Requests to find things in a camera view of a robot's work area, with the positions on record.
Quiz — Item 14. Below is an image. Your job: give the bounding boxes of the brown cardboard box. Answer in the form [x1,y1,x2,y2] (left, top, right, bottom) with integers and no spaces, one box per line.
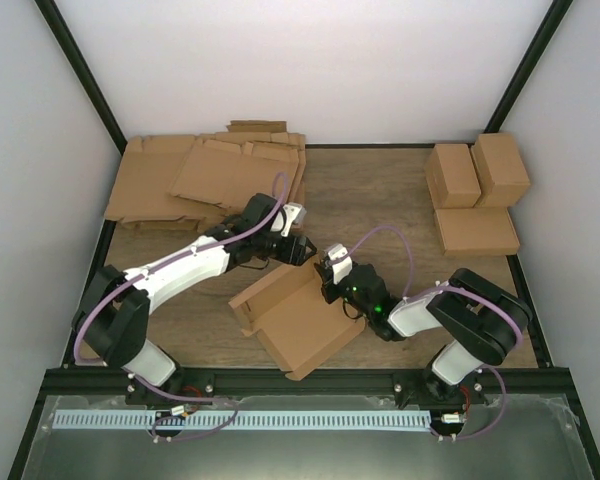
[229,259,366,381]

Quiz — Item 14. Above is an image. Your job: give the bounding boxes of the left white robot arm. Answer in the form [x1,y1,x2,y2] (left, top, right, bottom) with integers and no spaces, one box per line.
[73,193,316,404]

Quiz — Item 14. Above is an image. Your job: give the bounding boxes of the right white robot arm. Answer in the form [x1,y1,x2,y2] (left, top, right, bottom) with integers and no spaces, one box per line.
[314,260,533,403]

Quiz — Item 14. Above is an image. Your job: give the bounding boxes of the folded cardboard box back left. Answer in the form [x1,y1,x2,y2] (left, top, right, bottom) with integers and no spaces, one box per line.
[424,144,481,209]

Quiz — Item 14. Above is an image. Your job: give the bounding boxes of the folded cardboard box front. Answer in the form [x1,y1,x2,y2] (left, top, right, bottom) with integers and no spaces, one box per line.
[433,208,520,257]

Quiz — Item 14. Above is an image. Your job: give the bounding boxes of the folded cardboard box back right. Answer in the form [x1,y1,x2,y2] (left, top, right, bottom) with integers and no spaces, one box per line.
[471,133,531,208]

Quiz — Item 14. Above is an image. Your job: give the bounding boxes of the stack of flat cardboard sheets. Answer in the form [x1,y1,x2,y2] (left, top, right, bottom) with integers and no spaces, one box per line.
[105,120,307,231]

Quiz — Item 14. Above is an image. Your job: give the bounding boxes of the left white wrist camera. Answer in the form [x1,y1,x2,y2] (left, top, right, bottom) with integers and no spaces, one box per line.
[271,203,306,237]

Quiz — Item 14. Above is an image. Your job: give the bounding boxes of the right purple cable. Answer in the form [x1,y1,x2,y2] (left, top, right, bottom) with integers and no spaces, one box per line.
[347,225,525,374]

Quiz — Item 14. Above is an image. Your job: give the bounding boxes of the purple cable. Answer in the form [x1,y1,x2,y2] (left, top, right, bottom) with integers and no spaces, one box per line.
[347,225,525,374]
[73,172,291,364]

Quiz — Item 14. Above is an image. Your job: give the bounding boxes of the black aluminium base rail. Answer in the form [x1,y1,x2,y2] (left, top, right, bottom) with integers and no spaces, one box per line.
[40,367,576,402]

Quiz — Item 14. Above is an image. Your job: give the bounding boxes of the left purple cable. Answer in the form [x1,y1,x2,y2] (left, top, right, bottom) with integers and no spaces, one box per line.
[73,172,291,364]

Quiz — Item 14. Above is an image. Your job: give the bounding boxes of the light blue slotted cable duct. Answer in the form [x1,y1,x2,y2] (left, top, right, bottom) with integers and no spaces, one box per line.
[52,409,431,432]

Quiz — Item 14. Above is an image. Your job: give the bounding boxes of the left black frame post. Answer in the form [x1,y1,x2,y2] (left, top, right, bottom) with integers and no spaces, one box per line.
[34,0,127,154]

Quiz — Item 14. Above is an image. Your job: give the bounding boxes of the black frame post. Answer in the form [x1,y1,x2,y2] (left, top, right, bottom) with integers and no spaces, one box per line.
[484,0,573,134]
[34,0,127,154]

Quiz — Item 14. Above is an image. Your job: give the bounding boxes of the right black frame post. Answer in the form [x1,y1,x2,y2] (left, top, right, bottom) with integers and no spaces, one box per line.
[484,0,573,134]

